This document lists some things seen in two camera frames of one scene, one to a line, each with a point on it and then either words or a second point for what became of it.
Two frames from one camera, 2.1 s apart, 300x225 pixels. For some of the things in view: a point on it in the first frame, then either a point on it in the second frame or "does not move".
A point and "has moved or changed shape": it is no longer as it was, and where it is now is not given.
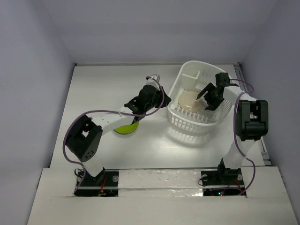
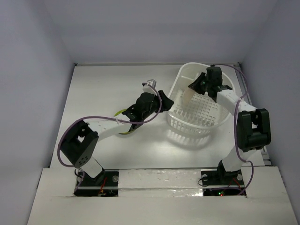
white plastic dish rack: (185, 112) does not move
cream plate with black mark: (187, 101) has moved or changed shape
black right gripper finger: (210, 87) → (199, 84)
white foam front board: (161, 197) does not move
